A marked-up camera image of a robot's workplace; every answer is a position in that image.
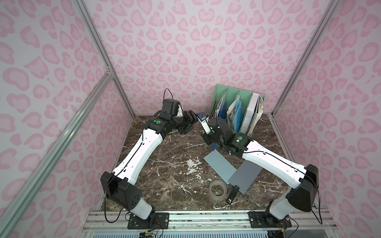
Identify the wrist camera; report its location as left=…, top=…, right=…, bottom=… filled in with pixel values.
left=162, top=99, right=183, bottom=117
left=198, top=113, right=211, bottom=134

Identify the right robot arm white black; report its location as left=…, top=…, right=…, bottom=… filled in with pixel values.
left=198, top=116, right=319, bottom=223

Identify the clear tape roll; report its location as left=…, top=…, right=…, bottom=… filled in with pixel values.
left=208, top=179, right=227, bottom=201

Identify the dark blue envelope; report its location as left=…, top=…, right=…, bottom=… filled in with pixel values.
left=201, top=124, right=217, bottom=151

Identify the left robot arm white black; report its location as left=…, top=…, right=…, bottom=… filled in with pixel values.
left=101, top=111, right=198, bottom=220

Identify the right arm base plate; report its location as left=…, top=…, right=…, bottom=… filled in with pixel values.
left=248, top=210, right=292, bottom=230

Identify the green file organizer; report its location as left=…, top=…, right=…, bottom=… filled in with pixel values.
left=209, top=84, right=265, bottom=136

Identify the blue folder in organizer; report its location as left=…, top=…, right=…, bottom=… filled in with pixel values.
left=233, top=100, right=243, bottom=133

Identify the aluminium rail front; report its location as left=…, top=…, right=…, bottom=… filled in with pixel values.
left=82, top=209, right=338, bottom=236

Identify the grey envelope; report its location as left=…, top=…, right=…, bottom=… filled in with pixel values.
left=228, top=160, right=263, bottom=194

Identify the light blue envelope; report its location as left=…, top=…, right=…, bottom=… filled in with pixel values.
left=204, top=150, right=237, bottom=184

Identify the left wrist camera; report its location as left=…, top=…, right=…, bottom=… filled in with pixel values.
left=162, top=99, right=183, bottom=117

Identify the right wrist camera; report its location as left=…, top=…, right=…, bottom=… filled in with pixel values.
left=198, top=113, right=211, bottom=134

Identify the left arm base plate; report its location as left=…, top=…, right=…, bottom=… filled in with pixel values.
left=128, top=212, right=170, bottom=230

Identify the small black stapler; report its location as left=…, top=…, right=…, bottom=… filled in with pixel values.
left=226, top=185, right=239, bottom=205

